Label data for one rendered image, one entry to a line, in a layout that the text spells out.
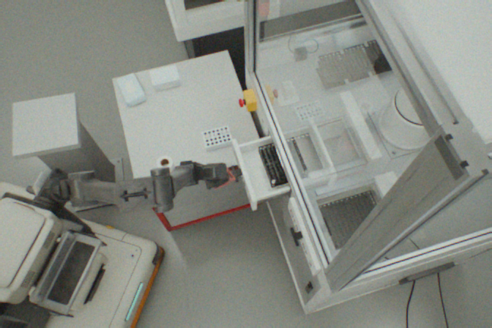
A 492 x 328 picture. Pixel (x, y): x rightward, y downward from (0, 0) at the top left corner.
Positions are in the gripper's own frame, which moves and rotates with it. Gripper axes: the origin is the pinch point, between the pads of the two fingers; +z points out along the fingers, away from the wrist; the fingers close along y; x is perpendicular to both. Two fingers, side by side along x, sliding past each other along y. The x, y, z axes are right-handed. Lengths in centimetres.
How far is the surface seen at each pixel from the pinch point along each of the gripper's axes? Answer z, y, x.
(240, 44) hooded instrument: 39, 6, 88
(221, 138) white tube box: 12.9, -6.5, 27.1
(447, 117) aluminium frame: -70, 80, -44
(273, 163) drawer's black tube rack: 14.8, 12.8, 4.1
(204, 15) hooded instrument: 5, 9, 84
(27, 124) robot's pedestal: -33, -75, 60
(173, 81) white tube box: 3, -17, 62
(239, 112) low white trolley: 22.4, 0.9, 40.0
